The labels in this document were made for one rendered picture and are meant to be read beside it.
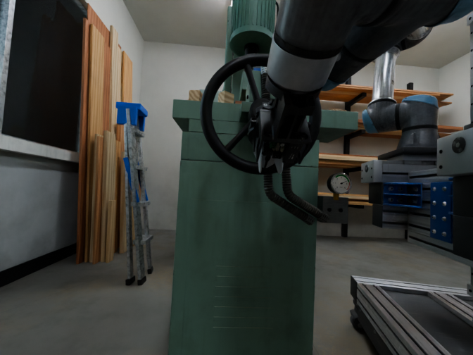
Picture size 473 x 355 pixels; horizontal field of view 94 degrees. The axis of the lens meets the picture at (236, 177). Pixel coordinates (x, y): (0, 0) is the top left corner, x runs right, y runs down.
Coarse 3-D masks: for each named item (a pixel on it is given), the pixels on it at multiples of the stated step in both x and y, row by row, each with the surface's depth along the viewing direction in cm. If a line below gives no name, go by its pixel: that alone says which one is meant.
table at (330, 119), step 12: (180, 108) 69; (192, 108) 69; (216, 108) 69; (228, 108) 70; (240, 108) 65; (180, 120) 71; (228, 120) 70; (240, 120) 68; (324, 120) 71; (336, 120) 71; (348, 120) 72; (324, 132) 77; (336, 132) 76; (348, 132) 75
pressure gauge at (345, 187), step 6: (336, 174) 64; (342, 174) 64; (330, 180) 64; (336, 180) 64; (342, 180) 64; (348, 180) 64; (330, 186) 64; (336, 186) 64; (342, 186) 64; (348, 186) 64; (336, 192) 64; (342, 192) 64; (336, 198) 66
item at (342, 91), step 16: (320, 96) 315; (336, 96) 312; (352, 96) 310; (368, 96) 307; (400, 96) 302; (448, 96) 300; (448, 128) 289; (320, 160) 279; (336, 160) 279; (352, 160) 275; (368, 160) 276; (320, 192) 282
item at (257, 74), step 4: (256, 72) 61; (260, 72) 61; (256, 76) 61; (260, 76) 61; (256, 80) 61; (260, 80) 61; (248, 84) 64; (256, 84) 61; (260, 84) 61; (248, 88) 63; (260, 88) 61; (248, 92) 63; (260, 92) 61; (248, 96) 62; (252, 96) 60; (260, 96) 61; (272, 96) 61; (248, 100) 61; (252, 100) 60
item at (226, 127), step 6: (192, 120) 69; (198, 120) 69; (216, 120) 69; (192, 126) 69; (198, 126) 69; (216, 126) 69; (222, 126) 69; (228, 126) 69; (234, 126) 69; (240, 126) 70; (216, 132) 69; (222, 132) 69; (228, 132) 69; (234, 132) 69
